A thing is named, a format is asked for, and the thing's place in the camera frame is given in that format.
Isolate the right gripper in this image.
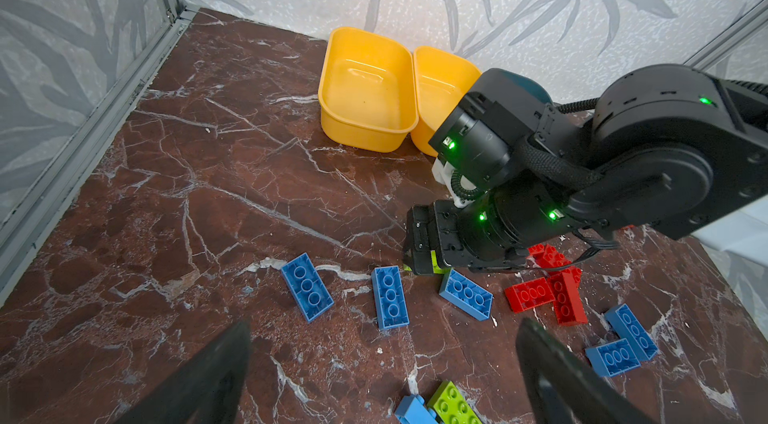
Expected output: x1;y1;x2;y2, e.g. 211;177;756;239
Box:
403;200;530;275

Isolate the green brick bottom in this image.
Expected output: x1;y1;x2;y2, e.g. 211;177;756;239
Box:
427;380;481;424

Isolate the red brick lower left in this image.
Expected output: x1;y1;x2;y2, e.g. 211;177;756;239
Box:
504;278;555;313

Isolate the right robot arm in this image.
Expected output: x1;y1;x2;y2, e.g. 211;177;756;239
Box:
403;65;767;275

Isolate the yellow bin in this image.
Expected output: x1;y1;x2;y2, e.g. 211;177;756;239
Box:
318;27;419;153
410;46;481;158

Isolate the blue brick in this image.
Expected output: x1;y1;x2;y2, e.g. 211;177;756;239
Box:
439;270;493;321
372;266;410;330
281;253;334;322
394;395;438;424
585;338;641;377
605;304;659;361

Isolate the teal bin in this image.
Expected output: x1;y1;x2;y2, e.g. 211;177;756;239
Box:
501;70;553;104

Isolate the red brick diagonal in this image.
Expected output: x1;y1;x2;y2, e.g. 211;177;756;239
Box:
528;244;582;285

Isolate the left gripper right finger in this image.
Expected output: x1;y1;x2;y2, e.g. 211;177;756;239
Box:
515;318;653;423

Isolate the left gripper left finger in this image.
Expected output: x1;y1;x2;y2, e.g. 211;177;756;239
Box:
118;321;251;423

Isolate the left yellow bin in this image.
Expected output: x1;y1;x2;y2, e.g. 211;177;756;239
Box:
318;27;419;153

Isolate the blue brick bottom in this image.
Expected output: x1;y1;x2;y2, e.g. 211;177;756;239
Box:
394;395;438;424

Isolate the green brick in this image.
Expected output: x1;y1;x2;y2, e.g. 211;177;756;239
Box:
427;380;481;424
403;251;450;275

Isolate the red brick vertical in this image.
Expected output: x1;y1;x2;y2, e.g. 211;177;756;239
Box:
548;271;588;326

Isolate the middle yellow bin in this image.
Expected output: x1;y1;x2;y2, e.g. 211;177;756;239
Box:
410;46;481;158

